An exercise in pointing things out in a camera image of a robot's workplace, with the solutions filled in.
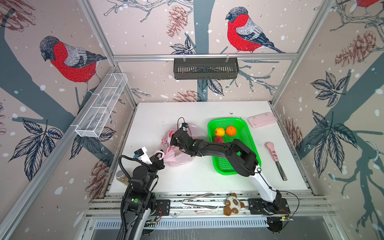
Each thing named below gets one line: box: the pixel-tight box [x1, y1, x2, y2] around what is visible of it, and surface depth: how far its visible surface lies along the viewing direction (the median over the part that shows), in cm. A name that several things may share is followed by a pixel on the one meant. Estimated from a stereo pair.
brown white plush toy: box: [223, 192, 246, 216], surface depth 74 cm
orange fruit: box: [226, 125, 237, 137], surface depth 100 cm
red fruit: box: [213, 136, 224, 143], surface depth 94 cm
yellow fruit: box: [215, 127, 226, 137], surface depth 99 cm
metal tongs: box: [181, 192, 217, 210], surface depth 78 cm
